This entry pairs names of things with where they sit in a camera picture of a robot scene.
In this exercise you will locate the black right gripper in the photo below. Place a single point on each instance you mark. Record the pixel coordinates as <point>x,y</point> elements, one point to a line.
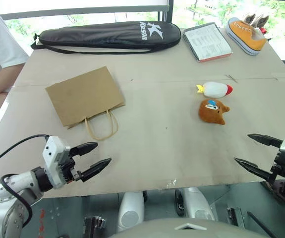
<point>282,167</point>

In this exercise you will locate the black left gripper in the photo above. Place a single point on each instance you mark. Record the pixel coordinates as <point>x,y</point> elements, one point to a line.
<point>69,168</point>

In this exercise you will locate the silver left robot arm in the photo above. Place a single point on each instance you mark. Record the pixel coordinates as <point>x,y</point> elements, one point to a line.
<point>1,205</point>

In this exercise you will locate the black racket bag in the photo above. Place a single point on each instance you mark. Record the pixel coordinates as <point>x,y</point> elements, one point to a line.
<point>95,34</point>

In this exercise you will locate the dark brown rounded shape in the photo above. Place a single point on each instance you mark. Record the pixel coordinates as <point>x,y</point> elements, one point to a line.
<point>277,191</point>

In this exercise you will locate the brown bear plush toy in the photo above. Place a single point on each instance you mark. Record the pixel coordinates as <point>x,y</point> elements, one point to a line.
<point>211,114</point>

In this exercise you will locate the silver robot left leg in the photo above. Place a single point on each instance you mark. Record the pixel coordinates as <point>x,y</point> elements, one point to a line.
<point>131,210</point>

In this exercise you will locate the silver robot leg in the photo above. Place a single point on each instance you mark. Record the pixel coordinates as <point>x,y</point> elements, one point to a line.
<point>198,203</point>
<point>131,210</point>

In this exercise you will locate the thin black rod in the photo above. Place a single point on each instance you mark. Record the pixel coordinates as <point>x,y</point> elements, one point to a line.
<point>262,224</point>

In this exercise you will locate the white rocket plush toy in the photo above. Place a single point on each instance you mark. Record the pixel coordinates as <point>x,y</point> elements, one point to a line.
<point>215,89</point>

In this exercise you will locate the silver robot right leg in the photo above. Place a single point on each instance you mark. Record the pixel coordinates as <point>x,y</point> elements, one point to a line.
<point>198,203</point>

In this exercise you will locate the grey robot torso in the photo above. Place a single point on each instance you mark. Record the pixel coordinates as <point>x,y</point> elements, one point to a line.
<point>187,231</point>

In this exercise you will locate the orange canvas sneaker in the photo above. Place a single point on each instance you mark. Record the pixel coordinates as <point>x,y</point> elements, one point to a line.
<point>246,33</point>

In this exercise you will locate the plush toy with brown ears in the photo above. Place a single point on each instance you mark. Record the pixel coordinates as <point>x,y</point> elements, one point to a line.
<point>261,21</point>

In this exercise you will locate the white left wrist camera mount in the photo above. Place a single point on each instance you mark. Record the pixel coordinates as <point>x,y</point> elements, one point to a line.
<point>54,151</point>

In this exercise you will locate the black metal bracket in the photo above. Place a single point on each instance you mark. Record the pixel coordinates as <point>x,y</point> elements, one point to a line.
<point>236,218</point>
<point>94,224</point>

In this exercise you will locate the grey window rail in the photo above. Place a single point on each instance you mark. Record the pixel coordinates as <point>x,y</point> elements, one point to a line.
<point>82,12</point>

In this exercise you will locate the black window post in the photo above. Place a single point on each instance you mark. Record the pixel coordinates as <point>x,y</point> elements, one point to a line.
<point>165,11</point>

